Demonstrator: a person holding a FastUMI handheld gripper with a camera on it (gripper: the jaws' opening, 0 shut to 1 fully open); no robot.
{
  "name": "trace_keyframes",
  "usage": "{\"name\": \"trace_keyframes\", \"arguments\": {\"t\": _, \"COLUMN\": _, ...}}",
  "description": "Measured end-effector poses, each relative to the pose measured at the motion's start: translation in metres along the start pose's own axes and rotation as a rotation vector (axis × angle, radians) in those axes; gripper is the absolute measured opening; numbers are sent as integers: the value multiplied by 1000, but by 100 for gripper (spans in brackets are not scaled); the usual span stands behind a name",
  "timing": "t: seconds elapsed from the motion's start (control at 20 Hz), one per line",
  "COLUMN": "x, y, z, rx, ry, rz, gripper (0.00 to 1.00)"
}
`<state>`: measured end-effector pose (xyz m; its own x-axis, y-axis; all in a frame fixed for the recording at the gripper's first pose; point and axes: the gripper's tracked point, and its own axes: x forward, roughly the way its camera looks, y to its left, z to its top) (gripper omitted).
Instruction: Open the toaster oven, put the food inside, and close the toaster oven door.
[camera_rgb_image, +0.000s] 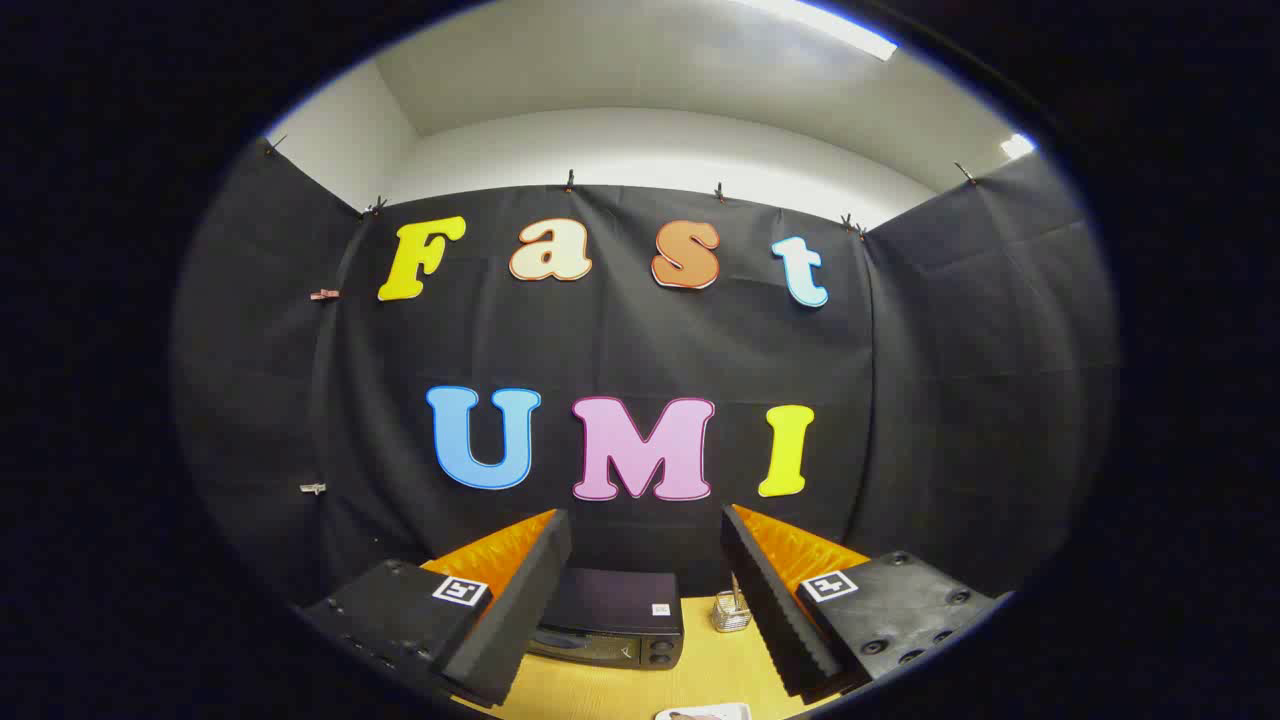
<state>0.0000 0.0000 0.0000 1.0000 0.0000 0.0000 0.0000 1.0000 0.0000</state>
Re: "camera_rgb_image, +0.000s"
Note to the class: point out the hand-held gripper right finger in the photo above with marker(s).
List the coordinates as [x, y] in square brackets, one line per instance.
[775, 610]

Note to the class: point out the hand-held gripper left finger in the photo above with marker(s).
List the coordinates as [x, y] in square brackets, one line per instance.
[520, 610]

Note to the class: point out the black toaster oven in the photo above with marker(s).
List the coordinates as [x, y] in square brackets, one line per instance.
[615, 605]

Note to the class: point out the white square plate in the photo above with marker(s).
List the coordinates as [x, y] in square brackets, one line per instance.
[735, 711]

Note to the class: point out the small ceiling light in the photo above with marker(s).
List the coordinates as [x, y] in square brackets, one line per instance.
[1017, 146]

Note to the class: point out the long ceiling light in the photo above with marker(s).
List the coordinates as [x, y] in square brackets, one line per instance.
[830, 25]

